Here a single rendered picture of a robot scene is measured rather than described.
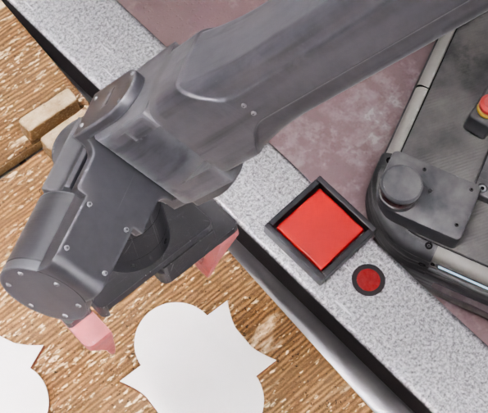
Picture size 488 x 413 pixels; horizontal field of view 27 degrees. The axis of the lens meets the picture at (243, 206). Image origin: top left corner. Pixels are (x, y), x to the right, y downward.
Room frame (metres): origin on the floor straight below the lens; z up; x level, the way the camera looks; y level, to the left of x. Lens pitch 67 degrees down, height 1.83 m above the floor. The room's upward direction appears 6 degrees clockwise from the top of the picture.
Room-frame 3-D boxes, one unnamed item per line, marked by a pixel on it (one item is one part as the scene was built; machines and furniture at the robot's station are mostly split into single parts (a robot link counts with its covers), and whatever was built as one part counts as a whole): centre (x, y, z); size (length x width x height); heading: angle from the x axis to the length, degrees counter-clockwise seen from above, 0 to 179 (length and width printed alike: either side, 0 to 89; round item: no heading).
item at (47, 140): (0.43, 0.17, 0.95); 0.06 x 0.02 x 0.03; 136
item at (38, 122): (0.44, 0.19, 0.95); 0.06 x 0.02 x 0.03; 135
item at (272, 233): (0.36, -0.07, 0.92); 0.08 x 0.08 x 0.02; 50
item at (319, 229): (0.36, -0.07, 0.92); 0.06 x 0.06 x 0.01; 50
